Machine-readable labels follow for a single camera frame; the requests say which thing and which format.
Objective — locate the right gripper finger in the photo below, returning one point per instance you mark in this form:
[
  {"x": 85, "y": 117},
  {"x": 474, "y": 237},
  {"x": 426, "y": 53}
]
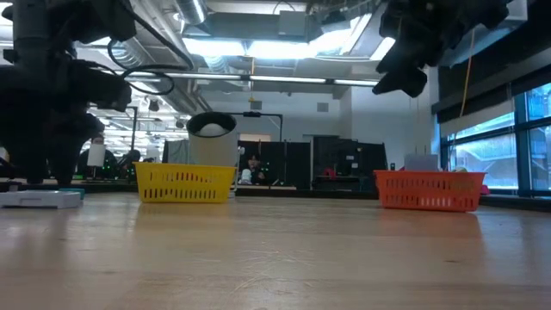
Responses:
[
  {"x": 392, "y": 62},
  {"x": 404, "y": 82}
]

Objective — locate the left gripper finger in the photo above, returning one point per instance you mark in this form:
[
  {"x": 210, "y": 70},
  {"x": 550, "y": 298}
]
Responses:
[
  {"x": 30, "y": 163},
  {"x": 62, "y": 165}
]

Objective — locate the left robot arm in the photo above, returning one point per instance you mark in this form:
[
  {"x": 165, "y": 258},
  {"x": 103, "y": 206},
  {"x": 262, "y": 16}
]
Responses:
[{"x": 30, "y": 30}]

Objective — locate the teal object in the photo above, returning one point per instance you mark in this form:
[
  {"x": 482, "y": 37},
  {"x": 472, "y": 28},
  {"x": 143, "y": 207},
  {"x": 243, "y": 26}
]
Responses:
[{"x": 75, "y": 191}]

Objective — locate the white panel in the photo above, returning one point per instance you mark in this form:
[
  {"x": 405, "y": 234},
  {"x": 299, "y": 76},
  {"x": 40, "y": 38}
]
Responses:
[{"x": 95, "y": 155}]

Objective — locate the white flat device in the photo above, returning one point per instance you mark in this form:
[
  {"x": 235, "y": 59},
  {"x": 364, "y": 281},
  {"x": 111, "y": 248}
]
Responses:
[{"x": 39, "y": 199}]

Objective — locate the person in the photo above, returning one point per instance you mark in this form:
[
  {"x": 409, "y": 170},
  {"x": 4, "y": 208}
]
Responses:
[
  {"x": 131, "y": 161},
  {"x": 109, "y": 163},
  {"x": 254, "y": 165}
]

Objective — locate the black partition panel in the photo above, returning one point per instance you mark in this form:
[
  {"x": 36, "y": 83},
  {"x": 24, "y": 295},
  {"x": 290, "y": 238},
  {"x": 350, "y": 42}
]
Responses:
[
  {"x": 344, "y": 155},
  {"x": 292, "y": 163}
]

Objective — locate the ceiling light strip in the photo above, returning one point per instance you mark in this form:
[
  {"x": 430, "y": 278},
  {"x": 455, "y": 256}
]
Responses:
[{"x": 284, "y": 79}]

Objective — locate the orange plastic basket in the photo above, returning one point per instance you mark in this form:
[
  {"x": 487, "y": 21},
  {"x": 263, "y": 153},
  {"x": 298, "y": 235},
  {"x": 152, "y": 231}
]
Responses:
[{"x": 430, "y": 191}]

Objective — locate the window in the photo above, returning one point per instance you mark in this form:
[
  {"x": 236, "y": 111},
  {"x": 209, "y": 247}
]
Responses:
[{"x": 495, "y": 150}]

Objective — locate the yellow plastic basket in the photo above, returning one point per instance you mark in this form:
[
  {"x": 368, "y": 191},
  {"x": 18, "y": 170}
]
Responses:
[{"x": 185, "y": 183}]

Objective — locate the pink box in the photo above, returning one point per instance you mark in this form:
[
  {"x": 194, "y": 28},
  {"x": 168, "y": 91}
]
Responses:
[{"x": 484, "y": 189}]

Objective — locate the white mug black rim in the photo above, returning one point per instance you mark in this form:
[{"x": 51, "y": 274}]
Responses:
[{"x": 213, "y": 150}]

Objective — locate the white ball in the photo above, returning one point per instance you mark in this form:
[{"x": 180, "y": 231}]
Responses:
[{"x": 212, "y": 130}]

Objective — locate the small white bottle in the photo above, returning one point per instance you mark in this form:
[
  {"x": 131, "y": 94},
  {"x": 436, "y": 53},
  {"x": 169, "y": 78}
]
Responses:
[{"x": 245, "y": 176}]

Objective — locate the silver ceiling duct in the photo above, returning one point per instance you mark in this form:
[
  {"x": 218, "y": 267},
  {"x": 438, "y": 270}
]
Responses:
[{"x": 191, "y": 10}]

